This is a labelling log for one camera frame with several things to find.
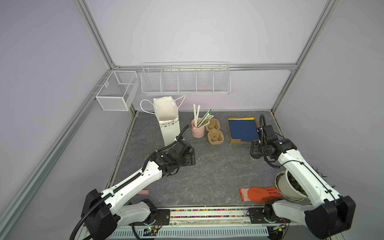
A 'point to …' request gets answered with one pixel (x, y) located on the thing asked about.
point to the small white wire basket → (119, 91)
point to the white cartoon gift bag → (167, 112)
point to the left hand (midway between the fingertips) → (188, 159)
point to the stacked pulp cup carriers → (215, 136)
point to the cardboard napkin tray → (234, 141)
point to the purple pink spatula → (144, 192)
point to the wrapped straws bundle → (203, 120)
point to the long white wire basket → (186, 78)
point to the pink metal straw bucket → (198, 131)
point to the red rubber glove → (259, 195)
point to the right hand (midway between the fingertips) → (260, 148)
